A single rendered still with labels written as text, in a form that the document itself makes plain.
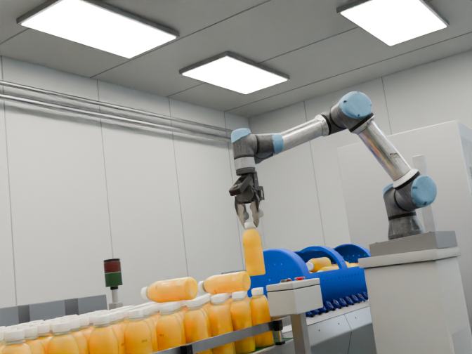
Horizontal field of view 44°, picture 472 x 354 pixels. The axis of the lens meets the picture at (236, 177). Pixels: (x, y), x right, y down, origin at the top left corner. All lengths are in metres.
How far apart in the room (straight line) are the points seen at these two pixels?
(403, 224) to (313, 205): 5.66
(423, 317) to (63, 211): 4.20
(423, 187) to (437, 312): 0.47
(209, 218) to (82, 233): 2.07
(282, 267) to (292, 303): 0.56
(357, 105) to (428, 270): 0.68
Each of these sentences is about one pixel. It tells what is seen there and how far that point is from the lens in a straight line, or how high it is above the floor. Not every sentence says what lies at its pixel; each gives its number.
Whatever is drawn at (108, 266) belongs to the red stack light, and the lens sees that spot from 2.24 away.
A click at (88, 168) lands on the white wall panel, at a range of 6.25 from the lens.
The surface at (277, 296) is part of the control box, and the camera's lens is 1.94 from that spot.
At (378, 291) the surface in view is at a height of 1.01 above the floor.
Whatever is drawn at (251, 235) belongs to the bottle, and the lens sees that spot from 2.10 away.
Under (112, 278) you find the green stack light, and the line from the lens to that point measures 2.24.
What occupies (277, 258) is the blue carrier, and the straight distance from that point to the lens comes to 2.47.
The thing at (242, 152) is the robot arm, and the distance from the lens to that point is 2.15.
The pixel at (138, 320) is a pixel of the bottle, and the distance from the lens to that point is 1.56.
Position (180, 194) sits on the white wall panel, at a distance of 7.20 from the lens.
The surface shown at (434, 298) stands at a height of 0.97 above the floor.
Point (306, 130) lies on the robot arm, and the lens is 2.40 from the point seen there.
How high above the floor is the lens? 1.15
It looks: 9 degrees up
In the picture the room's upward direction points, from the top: 7 degrees counter-clockwise
